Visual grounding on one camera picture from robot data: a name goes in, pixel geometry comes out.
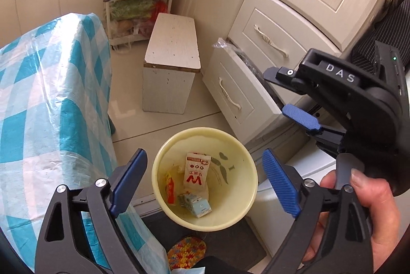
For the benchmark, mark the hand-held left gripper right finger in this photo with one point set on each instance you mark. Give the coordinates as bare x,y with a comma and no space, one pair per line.
282,184

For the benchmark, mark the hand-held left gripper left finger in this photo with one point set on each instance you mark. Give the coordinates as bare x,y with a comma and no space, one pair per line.
126,187

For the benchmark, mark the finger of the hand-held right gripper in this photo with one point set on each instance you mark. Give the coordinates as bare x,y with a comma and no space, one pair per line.
283,75
299,115

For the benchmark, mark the pale yellow plastic bin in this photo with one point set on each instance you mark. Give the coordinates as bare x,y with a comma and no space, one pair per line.
233,184

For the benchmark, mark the white carton with red print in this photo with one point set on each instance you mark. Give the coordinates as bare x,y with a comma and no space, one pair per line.
193,171

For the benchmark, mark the grey-blue milk carton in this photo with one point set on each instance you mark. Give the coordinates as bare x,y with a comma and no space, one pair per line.
198,205

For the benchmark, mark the person's right hand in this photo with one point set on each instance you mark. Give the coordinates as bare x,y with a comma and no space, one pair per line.
382,210

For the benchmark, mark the white drawer with plastic bags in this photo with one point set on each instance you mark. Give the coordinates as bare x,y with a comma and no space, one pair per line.
237,85

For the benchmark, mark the clear plastic bag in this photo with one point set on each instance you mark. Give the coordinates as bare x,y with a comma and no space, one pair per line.
221,43

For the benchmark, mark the dark floor mat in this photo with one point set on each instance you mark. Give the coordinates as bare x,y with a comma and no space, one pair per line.
243,245

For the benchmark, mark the colourful knitted slipper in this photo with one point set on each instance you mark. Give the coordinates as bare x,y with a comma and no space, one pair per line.
187,251

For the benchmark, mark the white wooden stool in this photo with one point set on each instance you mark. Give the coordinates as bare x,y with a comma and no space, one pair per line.
173,43

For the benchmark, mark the blue checkered tablecloth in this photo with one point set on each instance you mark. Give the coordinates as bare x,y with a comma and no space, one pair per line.
48,94

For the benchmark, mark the red plastic bag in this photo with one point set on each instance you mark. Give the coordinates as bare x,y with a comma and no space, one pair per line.
160,8

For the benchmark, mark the bag of green vegetables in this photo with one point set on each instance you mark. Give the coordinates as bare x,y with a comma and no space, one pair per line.
131,8

